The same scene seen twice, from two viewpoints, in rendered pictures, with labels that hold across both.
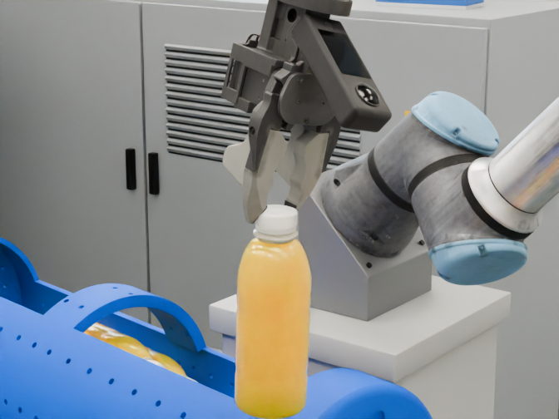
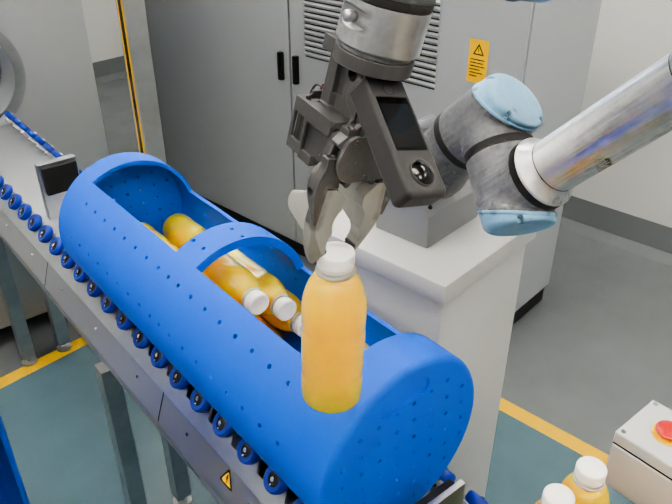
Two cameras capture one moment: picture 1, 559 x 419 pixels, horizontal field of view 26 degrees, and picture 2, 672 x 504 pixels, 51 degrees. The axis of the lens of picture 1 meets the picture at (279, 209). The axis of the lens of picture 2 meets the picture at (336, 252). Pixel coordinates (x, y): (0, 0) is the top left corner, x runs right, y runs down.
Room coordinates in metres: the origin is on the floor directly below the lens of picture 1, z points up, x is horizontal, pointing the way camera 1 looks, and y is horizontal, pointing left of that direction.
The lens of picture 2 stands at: (0.47, -0.05, 1.80)
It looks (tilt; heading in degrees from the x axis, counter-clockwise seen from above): 31 degrees down; 5
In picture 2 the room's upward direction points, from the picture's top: straight up
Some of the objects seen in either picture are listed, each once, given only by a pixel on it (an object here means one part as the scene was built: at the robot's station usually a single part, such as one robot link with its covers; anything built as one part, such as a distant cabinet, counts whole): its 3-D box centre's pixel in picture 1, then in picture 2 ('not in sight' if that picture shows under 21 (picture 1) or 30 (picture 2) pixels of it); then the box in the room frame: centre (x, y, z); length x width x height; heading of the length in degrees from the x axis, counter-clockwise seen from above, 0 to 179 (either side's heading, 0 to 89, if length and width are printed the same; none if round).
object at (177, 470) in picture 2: not in sight; (170, 428); (1.91, 0.56, 0.31); 0.06 x 0.06 x 0.63; 44
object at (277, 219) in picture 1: (276, 215); (335, 255); (1.07, 0.00, 1.44); 0.04 x 0.04 x 0.02
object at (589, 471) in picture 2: not in sight; (591, 469); (1.13, -0.33, 1.09); 0.04 x 0.04 x 0.02
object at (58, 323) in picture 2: not in sight; (48, 284); (2.61, 1.24, 0.31); 0.06 x 0.06 x 0.63; 44
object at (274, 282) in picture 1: (273, 317); (333, 333); (1.07, 0.01, 1.34); 0.07 x 0.07 x 0.19
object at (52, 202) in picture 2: not in sight; (62, 188); (2.06, 0.80, 1.00); 0.10 x 0.04 x 0.15; 134
